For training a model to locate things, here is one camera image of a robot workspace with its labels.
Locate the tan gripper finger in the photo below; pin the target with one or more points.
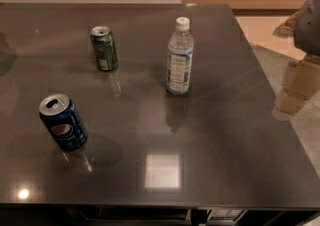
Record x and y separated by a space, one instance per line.
288 26
301 81

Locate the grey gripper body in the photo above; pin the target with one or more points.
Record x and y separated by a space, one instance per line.
308 29

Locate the clear plastic water bottle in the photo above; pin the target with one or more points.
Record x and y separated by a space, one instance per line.
179 58

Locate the green soda can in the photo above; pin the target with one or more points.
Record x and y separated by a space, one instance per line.
104 48

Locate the blue Pepsi can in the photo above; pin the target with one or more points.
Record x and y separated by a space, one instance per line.
61 118

